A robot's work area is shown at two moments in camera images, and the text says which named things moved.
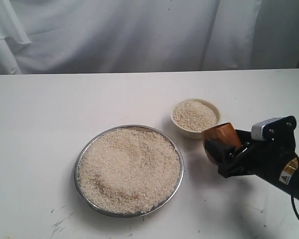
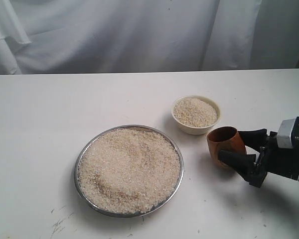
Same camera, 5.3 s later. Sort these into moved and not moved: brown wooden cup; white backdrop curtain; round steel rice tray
Moved: brown wooden cup
Not moved: round steel rice tray; white backdrop curtain
